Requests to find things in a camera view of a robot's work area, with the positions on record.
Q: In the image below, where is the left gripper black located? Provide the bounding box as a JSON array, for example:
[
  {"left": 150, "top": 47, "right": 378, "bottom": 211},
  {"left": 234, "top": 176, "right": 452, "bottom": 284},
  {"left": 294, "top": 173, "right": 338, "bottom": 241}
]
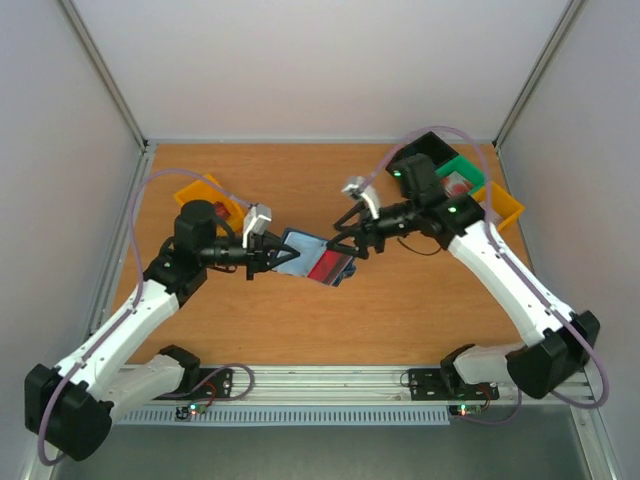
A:
[{"left": 200, "top": 230, "right": 301, "bottom": 280}]

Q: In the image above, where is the blue leather card holder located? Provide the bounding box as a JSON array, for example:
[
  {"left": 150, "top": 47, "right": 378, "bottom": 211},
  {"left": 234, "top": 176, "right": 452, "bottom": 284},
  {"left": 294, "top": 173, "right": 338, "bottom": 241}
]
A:
[{"left": 274, "top": 228, "right": 356, "bottom": 287}]

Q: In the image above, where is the red black stripe card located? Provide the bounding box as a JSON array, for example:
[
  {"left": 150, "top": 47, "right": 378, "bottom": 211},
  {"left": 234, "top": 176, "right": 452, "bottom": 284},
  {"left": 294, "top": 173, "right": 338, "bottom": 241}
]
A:
[{"left": 307, "top": 250, "right": 353, "bottom": 286}]

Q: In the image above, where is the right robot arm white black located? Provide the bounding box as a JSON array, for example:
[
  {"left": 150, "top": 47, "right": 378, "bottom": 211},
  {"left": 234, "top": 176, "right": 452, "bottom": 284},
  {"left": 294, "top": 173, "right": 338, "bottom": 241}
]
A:
[{"left": 327, "top": 154, "right": 600, "bottom": 399}]

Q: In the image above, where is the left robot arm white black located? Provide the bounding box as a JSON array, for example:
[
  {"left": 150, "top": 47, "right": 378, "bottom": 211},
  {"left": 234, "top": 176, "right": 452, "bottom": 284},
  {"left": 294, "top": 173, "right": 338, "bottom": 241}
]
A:
[{"left": 24, "top": 200, "right": 300, "bottom": 466}]

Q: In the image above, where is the white red card stack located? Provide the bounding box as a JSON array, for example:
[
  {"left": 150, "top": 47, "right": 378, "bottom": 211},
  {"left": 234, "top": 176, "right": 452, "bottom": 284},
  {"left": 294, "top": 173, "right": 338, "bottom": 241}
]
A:
[{"left": 441, "top": 171, "right": 473, "bottom": 197}]

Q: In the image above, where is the yellow bin on left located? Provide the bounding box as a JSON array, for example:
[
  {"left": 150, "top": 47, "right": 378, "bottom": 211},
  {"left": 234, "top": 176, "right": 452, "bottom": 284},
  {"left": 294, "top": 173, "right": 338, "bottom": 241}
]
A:
[{"left": 173, "top": 180, "right": 245, "bottom": 235}]

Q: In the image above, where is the yellow bin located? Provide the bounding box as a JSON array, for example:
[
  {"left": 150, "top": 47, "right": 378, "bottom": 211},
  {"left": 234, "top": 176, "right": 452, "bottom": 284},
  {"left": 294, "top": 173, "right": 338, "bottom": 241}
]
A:
[
  {"left": 173, "top": 180, "right": 245, "bottom": 235},
  {"left": 488, "top": 181, "right": 525, "bottom": 232}
]

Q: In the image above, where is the black bin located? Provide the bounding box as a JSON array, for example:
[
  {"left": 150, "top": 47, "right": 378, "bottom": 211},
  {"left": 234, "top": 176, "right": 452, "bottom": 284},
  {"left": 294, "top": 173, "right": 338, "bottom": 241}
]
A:
[{"left": 385, "top": 132, "right": 459, "bottom": 174}]

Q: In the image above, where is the green bin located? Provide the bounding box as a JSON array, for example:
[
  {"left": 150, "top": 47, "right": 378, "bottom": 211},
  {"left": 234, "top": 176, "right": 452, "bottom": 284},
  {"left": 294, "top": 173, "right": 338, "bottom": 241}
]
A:
[{"left": 435, "top": 155, "right": 485, "bottom": 195}]

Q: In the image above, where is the yellow bin on right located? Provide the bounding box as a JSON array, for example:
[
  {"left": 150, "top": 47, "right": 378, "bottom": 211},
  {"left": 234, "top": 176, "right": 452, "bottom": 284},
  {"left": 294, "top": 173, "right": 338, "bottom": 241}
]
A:
[{"left": 488, "top": 181, "right": 525, "bottom": 232}]

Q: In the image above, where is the left controller board green LED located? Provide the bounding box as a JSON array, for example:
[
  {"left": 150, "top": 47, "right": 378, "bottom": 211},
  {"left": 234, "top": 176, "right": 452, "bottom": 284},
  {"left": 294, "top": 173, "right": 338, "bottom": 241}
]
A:
[{"left": 174, "top": 403, "right": 208, "bottom": 421}]

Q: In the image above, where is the controller board green led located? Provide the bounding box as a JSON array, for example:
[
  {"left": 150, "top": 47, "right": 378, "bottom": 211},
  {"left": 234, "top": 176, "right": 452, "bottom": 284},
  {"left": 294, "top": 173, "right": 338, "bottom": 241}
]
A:
[
  {"left": 174, "top": 403, "right": 208, "bottom": 421},
  {"left": 449, "top": 403, "right": 487, "bottom": 417}
]

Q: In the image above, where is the right controller board green LED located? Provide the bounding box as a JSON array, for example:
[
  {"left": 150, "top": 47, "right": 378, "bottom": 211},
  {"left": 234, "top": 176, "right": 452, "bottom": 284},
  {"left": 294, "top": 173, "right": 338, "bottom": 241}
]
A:
[{"left": 449, "top": 403, "right": 487, "bottom": 417}]

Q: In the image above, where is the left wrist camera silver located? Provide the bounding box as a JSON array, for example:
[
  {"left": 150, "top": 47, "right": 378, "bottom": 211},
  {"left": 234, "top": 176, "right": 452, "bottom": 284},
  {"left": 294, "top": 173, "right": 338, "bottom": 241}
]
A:
[{"left": 242, "top": 203, "right": 272, "bottom": 249}]

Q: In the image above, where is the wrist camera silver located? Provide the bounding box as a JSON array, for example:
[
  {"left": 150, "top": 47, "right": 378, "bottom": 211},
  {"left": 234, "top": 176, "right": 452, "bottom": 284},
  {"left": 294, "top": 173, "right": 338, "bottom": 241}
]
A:
[
  {"left": 242, "top": 203, "right": 272, "bottom": 249},
  {"left": 341, "top": 175, "right": 381, "bottom": 220}
]

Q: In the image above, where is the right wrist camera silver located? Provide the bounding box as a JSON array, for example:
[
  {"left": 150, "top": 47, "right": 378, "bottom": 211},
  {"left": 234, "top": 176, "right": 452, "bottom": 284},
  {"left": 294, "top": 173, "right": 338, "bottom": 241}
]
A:
[{"left": 341, "top": 175, "right": 381, "bottom": 220}]

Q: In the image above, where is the aluminium rail front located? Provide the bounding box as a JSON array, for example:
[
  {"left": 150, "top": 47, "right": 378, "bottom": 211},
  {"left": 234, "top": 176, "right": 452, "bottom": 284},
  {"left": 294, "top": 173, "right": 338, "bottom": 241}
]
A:
[{"left": 47, "top": 363, "right": 596, "bottom": 407}]

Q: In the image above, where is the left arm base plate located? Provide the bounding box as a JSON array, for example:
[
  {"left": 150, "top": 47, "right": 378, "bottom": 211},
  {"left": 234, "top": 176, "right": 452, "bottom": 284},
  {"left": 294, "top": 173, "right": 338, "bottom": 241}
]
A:
[{"left": 156, "top": 367, "right": 233, "bottom": 400}]

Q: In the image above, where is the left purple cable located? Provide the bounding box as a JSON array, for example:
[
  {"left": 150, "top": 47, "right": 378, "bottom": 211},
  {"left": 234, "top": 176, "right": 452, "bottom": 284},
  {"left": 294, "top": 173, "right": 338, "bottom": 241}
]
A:
[{"left": 37, "top": 168, "right": 259, "bottom": 466}]

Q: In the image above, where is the purple cable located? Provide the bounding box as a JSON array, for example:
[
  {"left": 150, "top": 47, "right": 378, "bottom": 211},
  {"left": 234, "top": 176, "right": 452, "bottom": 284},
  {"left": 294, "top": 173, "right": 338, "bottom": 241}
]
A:
[
  {"left": 37, "top": 168, "right": 259, "bottom": 466},
  {"left": 364, "top": 125, "right": 612, "bottom": 426}
]

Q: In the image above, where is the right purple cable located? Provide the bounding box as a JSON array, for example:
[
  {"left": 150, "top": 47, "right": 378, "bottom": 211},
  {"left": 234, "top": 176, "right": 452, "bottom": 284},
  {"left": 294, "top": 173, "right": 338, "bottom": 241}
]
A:
[{"left": 364, "top": 125, "right": 612, "bottom": 426}]

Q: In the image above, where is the slotted cable duct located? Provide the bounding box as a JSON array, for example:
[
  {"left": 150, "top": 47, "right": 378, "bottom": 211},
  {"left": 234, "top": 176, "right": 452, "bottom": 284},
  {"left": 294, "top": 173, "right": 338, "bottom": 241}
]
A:
[{"left": 118, "top": 406, "right": 450, "bottom": 428}]

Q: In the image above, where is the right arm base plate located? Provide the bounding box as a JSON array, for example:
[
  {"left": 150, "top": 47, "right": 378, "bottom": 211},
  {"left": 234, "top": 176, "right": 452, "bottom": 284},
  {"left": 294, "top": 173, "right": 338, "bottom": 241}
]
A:
[{"left": 401, "top": 368, "right": 500, "bottom": 402}]

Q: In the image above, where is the aluminium frame post left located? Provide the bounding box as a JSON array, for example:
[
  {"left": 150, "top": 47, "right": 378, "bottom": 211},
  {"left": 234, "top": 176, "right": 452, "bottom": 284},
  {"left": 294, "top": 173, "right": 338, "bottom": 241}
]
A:
[{"left": 56, "top": 0, "right": 148, "bottom": 152}]

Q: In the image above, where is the aluminium frame post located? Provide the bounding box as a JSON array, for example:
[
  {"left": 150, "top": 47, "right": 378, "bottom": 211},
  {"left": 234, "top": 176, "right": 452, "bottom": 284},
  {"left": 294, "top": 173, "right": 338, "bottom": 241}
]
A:
[
  {"left": 56, "top": 0, "right": 148, "bottom": 152},
  {"left": 492, "top": 0, "right": 587, "bottom": 149}
]

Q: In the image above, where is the aluminium frame post right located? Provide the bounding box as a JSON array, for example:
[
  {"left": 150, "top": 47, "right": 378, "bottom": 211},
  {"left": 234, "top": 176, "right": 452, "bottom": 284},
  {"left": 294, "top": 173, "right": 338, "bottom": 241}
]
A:
[{"left": 492, "top": 0, "right": 587, "bottom": 149}]

